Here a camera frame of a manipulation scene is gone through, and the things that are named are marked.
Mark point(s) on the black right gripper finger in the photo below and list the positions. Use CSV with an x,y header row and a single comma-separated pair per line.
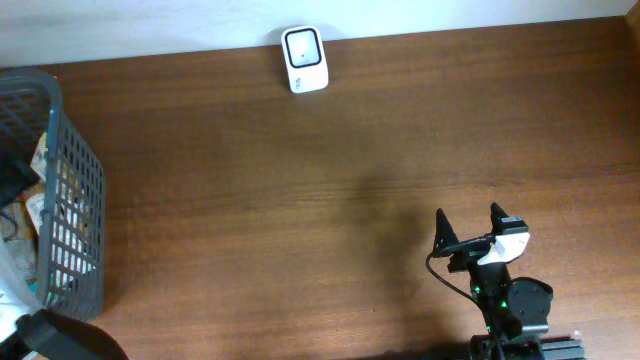
x,y
445,235
498,216

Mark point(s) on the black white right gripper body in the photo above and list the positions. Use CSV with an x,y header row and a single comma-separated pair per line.
x,y
470,247

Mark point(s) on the white tube with gold cap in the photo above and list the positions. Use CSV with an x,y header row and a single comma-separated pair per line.
x,y
35,205

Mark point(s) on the white cream snack bag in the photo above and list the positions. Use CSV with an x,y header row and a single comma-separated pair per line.
x,y
39,160

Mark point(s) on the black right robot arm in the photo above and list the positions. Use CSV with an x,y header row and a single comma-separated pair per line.
x,y
513,308

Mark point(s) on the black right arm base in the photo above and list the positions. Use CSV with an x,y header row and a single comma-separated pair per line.
x,y
555,348

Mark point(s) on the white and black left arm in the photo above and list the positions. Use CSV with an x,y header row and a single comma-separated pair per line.
x,y
42,331

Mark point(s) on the white barcode scanner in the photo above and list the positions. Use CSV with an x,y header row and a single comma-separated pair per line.
x,y
305,59

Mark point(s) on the grey plastic mesh basket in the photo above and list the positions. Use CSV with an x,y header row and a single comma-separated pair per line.
x,y
70,273

